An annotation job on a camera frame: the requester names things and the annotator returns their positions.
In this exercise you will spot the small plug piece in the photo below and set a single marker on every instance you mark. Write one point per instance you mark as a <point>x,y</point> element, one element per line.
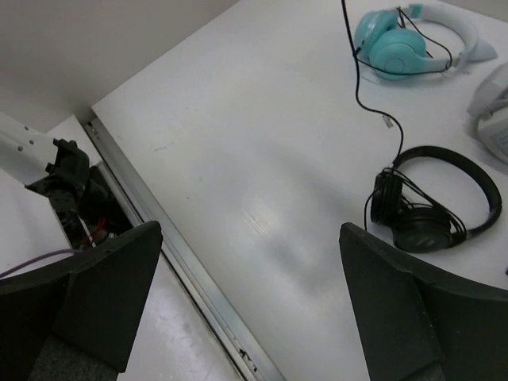
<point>387,120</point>

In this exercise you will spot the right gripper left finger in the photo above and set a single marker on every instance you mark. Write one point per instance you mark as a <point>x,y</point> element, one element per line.
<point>77,318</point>

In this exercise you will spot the teal white headphones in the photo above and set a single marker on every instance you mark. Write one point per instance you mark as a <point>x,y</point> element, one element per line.
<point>395,52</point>

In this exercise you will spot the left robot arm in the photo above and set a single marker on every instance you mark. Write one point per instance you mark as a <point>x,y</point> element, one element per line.
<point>61,172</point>

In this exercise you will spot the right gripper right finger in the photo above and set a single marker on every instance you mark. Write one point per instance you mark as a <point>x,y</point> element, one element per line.
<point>417,321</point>

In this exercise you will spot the black headphones centre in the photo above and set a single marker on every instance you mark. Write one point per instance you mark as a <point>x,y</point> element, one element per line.
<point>419,223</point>

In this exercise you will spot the grey white headphones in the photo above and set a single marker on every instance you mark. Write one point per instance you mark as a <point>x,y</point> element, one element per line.
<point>488,108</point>

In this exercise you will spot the aluminium rail front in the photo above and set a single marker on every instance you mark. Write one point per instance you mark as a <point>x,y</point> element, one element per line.
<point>236,339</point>

